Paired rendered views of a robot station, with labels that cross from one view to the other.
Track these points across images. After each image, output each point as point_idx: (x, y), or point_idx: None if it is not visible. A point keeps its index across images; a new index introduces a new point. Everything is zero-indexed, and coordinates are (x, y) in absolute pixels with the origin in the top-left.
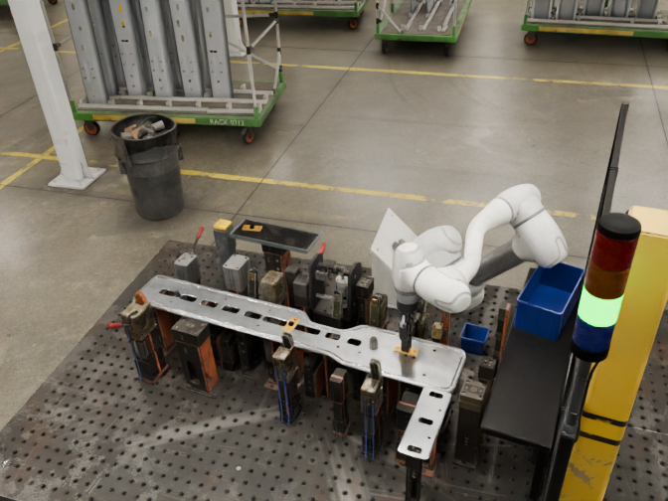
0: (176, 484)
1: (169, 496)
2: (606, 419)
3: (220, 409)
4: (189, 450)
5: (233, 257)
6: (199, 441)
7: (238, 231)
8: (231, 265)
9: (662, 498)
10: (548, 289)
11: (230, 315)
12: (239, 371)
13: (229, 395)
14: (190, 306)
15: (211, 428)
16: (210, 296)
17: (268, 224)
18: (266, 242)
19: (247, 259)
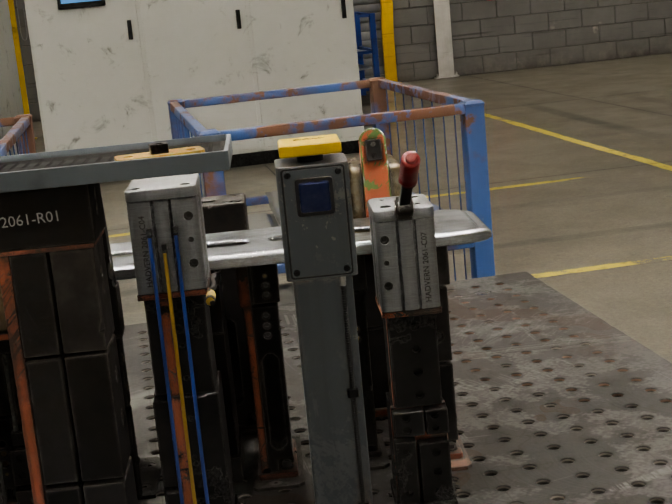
0: (137, 352)
1: (136, 344)
2: None
3: (140, 416)
4: (152, 373)
5: (183, 181)
6: (143, 383)
7: (210, 146)
8: (167, 176)
9: None
10: None
11: (125, 248)
12: (150, 461)
13: (138, 434)
14: (267, 232)
15: (133, 397)
16: (233, 248)
17: (98, 170)
18: (51, 151)
19: (126, 189)
